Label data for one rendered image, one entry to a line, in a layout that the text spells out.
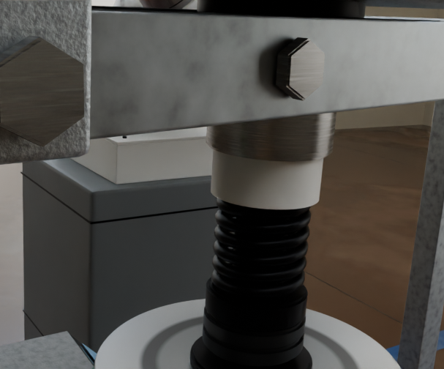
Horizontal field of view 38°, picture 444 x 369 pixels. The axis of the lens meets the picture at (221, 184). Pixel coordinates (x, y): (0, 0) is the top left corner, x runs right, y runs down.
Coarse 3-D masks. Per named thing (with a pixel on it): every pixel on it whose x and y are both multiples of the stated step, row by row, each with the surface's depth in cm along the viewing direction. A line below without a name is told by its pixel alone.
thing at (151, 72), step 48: (48, 48) 20; (96, 48) 25; (144, 48) 26; (192, 48) 28; (240, 48) 30; (288, 48) 31; (336, 48) 34; (384, 48) 37; (432, 48) 40; (0, 96) 19; (48, 96) 20; (96, 96) 25; (144, 96) 27; (192, 96) 28; (240, 96) 30; (288, 96) 32; (336, 96) 35; (384, 96) 38; (432, 96) 41
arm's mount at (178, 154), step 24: (96, 144) 125; (120, 144) 118; (144, 144) 121; (168, 144) 124; (192, 144) 127; (96, 168) 127; (120, 168) 119; (144, 168) 122; (168, 168) 125; (192, 168) 128
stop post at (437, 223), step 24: (432, 120) 183; (432, 144) 184; (432, 168) 185; (432, 192) 185; (432, 216) 186; (432, 240) 187; (432, 264) 188; (408, 288) 196; (432, 288) 190; (408, 312) 197; (432, 312) 193; (408, 336) 198; (432, 336) 196; (408, 360) 198; (432, 360) 199
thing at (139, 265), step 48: (48, 192) 133; (96, 192) 115; (144, 192) 120; (192, 192) 127; (48, 240) 136; (96, 240) 117; (144, 240) 123; (192, 240) 129; (48, 288) 139; (96, 288) 120; (144, 288) 126; (192, 288) 132; (96, 336) 122
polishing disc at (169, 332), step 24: (168, 312) 52; (192, 312) 52; (312, 312) 53; (120, 336) 47; (144, 336) 48; (168, 336) 48; (192, 336) 48; (312, 336) 49; (336, 336) 49; (360, 336) 50; (96, 360) 44; (120, 360) 44; (144, 360) 44; (168, 360) 44; (312, 360) 46; (336, 360) 46; (360, 360) 46; (384, 360) 46
